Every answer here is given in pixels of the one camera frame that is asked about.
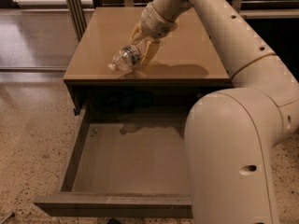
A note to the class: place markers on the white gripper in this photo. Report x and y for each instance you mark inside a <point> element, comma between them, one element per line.
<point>154,24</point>

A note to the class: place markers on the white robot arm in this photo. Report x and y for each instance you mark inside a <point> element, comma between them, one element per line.
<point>229,133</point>

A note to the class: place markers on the clear plastic water bottle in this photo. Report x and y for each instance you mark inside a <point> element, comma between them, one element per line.
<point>129,57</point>

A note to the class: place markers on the grey metal frame post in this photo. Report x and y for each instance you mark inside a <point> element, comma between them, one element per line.
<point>77,15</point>

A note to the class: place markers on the brown cabinet with glossy top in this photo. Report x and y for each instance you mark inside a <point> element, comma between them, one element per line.
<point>186,62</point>

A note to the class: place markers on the open grey top drawer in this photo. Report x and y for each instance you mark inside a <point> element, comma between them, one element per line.
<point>124,165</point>

